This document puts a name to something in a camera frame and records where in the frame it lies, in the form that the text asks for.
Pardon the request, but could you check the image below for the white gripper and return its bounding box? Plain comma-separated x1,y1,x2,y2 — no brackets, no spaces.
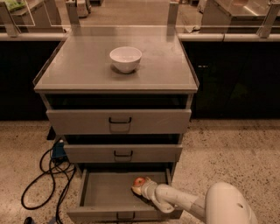
131,177,158,201

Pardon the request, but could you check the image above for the red apple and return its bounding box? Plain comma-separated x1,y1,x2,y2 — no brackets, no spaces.
133,177,145,186

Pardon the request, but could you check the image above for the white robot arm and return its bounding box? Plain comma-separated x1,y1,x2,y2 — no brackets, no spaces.
131,177,258,224

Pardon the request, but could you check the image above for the grey middle drawer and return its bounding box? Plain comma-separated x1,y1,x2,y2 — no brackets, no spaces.
64,144,182,163

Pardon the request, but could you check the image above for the grey open bottom drawer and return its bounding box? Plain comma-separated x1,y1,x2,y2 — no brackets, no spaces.
67,169,183,224

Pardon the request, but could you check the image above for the grey top drawer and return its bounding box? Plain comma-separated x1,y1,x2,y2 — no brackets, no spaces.
46,109,192,135

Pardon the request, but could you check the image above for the grey metal drawer cabinet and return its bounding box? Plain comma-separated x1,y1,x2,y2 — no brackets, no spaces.
32,25,200,224

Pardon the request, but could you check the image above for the blue power box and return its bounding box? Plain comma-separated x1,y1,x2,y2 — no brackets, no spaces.
51,140,67,162

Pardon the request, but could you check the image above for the white ceramic bowl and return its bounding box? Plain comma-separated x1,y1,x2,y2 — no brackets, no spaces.
109,46,142,74

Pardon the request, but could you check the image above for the background grey table left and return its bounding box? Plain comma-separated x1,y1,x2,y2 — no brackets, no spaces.
0,0,63,33

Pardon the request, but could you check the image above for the background grey table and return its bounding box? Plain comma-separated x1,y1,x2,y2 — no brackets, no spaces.
0,0,63,33
200,0,272,33

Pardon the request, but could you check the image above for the background grey table right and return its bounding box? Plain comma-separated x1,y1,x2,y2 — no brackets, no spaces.
200,0,272,33

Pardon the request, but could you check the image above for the green item on table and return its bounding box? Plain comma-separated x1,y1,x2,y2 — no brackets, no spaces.
3,0,25,12

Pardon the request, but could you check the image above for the black floor cable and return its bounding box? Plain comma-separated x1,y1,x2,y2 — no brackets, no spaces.
20,138,77,224

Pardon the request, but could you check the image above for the white horizontal rail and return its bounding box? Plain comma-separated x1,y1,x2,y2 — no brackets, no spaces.
0,33,280,43

